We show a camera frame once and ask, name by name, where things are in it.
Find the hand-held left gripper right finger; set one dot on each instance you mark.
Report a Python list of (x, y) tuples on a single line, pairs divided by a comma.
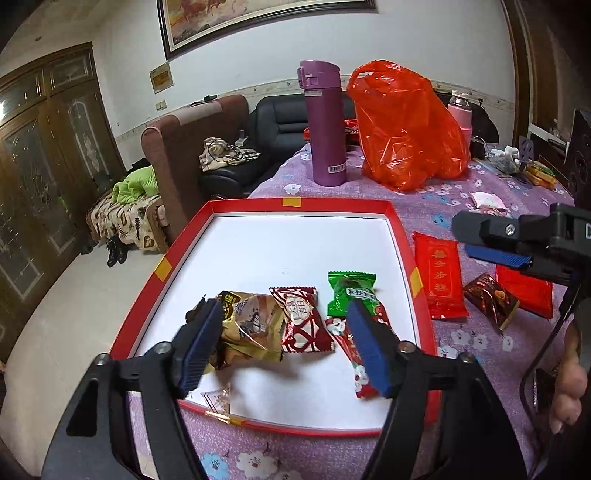
[(369, 350)]

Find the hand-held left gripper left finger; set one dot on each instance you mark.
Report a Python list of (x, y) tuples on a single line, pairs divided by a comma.
[(201, 350)]

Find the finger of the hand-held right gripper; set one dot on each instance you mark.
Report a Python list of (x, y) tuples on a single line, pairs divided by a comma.
[(498, 257), (498, 228)]

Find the red floral snack packet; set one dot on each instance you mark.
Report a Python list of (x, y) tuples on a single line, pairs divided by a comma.
[(339, 334)]

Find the plain red snack packet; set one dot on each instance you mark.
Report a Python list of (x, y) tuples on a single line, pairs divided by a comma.
[(526, 290)]

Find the golden brown snack packet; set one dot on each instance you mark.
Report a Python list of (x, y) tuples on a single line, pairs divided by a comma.
[(254, 323)]

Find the long red gold-print snack packet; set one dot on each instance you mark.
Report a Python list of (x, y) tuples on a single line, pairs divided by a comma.
[(438, 277)]

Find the green snack packet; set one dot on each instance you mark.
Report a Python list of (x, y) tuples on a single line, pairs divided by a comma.
[(341, 290)]

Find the dark red patterned snack packet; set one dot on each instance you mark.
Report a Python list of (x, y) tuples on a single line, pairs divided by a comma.
[(300, 323)]

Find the red tray box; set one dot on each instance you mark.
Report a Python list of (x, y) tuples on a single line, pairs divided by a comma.
[(277, 240)]

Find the person's right hand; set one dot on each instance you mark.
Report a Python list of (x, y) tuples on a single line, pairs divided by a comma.
[(570, 392)]

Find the small pink packet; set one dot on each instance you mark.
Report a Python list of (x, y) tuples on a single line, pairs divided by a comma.
[(487, 200)]

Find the dark brown snack packet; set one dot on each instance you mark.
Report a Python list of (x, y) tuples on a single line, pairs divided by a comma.
[(491, 300)]

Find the small clear candy wrapper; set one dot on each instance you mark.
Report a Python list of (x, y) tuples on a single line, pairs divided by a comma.
[(217, 399)]

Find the yellow packets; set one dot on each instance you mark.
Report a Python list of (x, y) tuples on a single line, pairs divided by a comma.
[(540, 174)]

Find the small white object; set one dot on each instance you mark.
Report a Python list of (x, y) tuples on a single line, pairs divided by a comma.
[(505, 153)]

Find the black perforated panel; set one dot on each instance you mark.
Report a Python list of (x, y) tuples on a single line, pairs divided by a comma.
[(582, 157)]

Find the purple floral tablecloth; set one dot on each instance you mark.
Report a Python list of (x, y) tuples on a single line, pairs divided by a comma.
[(415, 207)]

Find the pink bottle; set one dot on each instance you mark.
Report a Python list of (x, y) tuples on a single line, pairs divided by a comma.
[(461, 120)]

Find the pair of black shoes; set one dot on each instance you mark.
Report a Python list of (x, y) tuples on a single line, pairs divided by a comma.
[(116, 251)]

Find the orange-red plastic bag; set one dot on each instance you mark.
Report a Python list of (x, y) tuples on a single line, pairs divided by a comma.
[(406, 129)]

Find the leaf-patterned blanket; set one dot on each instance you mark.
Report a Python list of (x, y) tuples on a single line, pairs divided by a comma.
[(122, 221)]

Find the green jacket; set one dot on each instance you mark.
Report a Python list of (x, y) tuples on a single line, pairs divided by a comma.
[(136, 184)]

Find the wooden door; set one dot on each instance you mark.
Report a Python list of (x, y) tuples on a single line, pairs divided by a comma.
[(545, 55)]

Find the checked cloth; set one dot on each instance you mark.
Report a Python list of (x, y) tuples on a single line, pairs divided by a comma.
[(226, 154)]

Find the brown armchair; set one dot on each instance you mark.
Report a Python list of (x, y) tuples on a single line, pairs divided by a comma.
[(184, 152)]

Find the purple thermos bottle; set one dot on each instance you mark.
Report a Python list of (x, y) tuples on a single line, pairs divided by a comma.
[(325, 129)]

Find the wooden glass-door cabinet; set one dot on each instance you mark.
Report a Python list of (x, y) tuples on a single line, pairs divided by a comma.
[(46, 184)]

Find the black leather sofa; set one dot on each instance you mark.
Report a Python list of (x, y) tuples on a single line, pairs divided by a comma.
[(277, 120)]

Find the wall switch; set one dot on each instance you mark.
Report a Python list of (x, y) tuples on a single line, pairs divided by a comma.
[(160, 105)]

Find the yellow wall notice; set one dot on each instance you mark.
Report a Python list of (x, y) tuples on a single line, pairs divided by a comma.
[(161, 77)]

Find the framed wall painting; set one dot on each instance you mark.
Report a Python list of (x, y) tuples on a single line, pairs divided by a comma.
[(231, 18)]

